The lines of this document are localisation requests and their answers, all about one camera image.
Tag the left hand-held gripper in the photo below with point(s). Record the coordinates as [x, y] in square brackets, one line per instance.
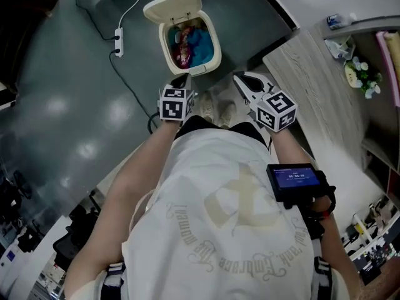
[173, 105]

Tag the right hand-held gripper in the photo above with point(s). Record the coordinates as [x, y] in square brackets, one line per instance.
[276, 111]

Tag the cream lidded trash bin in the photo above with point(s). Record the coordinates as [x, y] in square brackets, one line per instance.
[168, 6]

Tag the person's left forearm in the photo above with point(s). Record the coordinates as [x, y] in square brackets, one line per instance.
[140, 164]

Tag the person's right forearm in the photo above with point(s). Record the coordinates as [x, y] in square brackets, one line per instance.
[289, 150]

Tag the red snack wrapper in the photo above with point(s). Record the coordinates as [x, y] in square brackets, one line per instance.
[184, 48]

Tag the person's right beige shoe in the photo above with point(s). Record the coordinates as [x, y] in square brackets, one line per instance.
[226, 114]

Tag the blue plastic bag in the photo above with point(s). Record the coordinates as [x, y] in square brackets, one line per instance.
[203, 47]

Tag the person's black shorts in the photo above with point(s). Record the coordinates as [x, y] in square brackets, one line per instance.
[250, 131]

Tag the grey wooden desk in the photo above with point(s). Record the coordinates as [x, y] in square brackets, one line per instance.
[312, 89]

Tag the white power strip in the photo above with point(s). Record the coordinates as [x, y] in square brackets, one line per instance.
[119, 42]

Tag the white plastic bag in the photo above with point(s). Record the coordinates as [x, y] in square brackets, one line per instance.
[337, 49]

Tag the blue and white wipes bottle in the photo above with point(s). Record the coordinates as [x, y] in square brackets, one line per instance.
[339, 22]

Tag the white pot of blue flowers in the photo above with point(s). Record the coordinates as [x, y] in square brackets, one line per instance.
[359, 75]

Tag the pink box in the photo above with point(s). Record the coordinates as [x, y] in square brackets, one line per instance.
[387, 67]

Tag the wooden shelf unit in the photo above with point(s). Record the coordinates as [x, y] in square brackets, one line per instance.
[381, 136]

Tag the person's white t-shirt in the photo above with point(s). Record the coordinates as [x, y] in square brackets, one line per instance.
[212, 223]

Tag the yellow roll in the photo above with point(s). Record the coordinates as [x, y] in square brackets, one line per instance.
[394, 50]

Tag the black office chair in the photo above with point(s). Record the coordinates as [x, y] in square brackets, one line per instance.
[75, 236]

